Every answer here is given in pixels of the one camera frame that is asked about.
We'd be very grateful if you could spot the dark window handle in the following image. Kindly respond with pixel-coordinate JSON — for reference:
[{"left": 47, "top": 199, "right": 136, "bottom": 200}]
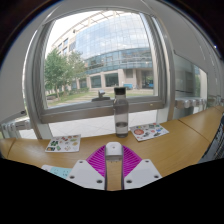
[{"left": 91, "top": 89, "right": 111, "bottom": 102}]

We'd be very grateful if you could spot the clear bottle with black cap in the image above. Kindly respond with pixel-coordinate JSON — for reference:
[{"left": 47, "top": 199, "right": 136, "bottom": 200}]
[{"left": 112, "top": 86, "right": 130, "bottom": 139}]

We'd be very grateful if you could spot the white radiator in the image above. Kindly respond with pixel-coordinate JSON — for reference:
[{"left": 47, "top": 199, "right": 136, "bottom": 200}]
[
  {"left": 174, "top": 96, "right": 209, "bottom": 110},
  {"left": 0, "top": 111, "right": 33, "bottom": 139}
]

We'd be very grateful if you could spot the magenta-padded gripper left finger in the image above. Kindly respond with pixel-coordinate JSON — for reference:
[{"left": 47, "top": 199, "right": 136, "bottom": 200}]
[{"left": 65, "top": 144, "right": 108, "bottom": 192}]

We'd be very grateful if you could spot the grey window frame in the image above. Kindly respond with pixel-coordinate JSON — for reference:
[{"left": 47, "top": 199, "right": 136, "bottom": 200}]
[{"left": 23, "top": 6, "right": 176, "bottom": 139}]

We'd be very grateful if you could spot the green tree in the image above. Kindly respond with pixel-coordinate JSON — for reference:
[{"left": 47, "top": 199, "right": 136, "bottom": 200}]
[{"left": 44, "top": 49, "right": 88, "bottom": 101}]

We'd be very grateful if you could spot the small white charger block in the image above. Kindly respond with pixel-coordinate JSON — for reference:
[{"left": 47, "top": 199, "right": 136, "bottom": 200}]
[{"left": 105, "top": 141, "right": 124, "bottom": 163}]

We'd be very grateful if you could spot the wide colourful sticker sheet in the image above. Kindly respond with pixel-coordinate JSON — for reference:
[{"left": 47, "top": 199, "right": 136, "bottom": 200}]
[{"left": 44, "top": 134, "right": 82, "bottom": 153}]

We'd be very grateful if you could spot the glass office building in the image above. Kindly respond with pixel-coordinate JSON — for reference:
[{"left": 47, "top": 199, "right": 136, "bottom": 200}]
[{"left": 49, "top": 11, "right": 156, "bottom": 93}]

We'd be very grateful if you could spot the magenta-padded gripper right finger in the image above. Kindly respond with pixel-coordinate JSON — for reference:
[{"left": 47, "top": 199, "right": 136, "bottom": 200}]
[{"left": 121, "top": 145, "right": 164, "bottom": 191}]

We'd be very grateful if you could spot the colourful sticker sheet red circle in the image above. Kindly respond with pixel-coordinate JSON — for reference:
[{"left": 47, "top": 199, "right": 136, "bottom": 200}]
[{"left": 129, "top": 122, "right": 170, "bottom": 142}]

